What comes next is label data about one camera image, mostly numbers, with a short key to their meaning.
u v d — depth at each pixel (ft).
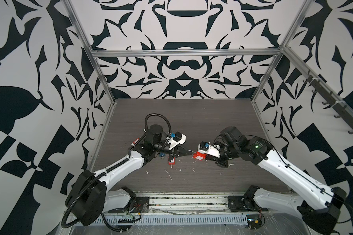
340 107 1.91
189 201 2.50
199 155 2.20
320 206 1.27
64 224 1.18
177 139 1.96
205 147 1.92
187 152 2.21
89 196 1.32
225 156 1.92
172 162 2.85
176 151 2.09
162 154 2.07
